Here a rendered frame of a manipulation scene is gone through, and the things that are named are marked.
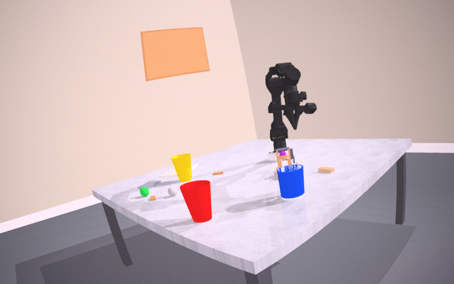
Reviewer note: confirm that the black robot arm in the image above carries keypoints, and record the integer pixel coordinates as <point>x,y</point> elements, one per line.
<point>288,77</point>

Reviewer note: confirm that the green ball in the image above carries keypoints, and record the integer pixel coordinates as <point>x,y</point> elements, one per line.
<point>144,191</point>

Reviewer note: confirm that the blue cup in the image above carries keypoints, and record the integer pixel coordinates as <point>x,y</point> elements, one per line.
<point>291,182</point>

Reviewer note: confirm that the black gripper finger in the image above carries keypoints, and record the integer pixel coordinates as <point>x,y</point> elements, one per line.
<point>289,113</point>
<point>297,114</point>

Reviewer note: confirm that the red cup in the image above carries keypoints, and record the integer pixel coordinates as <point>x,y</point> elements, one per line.
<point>197,196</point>

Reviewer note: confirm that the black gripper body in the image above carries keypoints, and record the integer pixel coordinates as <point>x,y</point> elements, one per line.
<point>274,106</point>

